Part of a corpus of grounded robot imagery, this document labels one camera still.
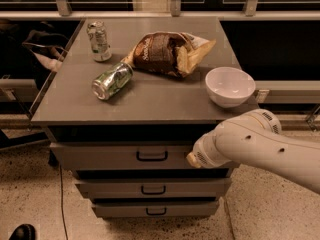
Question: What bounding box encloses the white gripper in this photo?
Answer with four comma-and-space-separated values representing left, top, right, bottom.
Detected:
186, 131, 229, 168

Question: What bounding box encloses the grey top drawer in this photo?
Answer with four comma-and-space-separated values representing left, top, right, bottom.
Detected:
50, 143, 192, 171

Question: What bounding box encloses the grey drawer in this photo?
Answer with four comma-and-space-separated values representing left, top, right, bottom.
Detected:
92, 201, 219, 218
50, 143, 192, 171
76, 178, 231, 199

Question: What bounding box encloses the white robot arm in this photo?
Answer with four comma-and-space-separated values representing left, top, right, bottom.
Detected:
186, 109, 320, 193

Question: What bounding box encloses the grey drawer cabinet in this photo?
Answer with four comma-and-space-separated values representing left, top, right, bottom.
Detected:
32, 17, 257, 206

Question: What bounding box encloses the grey middle drawer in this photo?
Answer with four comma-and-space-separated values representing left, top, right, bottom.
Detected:
76, 178, 231, 199

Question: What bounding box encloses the grey bottom drawer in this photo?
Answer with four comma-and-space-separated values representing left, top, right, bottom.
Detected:
92, 201, 219, 218

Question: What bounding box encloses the white ceramic bowl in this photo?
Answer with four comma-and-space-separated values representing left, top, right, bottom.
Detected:
205, 67, 256, 108

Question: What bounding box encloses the brown chip bag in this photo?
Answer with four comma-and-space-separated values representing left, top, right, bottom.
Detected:
122, 31, 216, 78

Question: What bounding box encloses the upright crushed soda can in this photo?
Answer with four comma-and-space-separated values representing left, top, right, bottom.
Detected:
87, 21, 112, 62

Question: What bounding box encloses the black shoe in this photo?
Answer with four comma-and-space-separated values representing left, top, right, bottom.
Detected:
9, 224, 36, 240

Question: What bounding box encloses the metal window railing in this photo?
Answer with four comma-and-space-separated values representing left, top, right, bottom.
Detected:
0, 0, 320, 20

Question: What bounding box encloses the black floor cable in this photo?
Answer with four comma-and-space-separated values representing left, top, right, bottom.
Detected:
58, 165, 69, 240

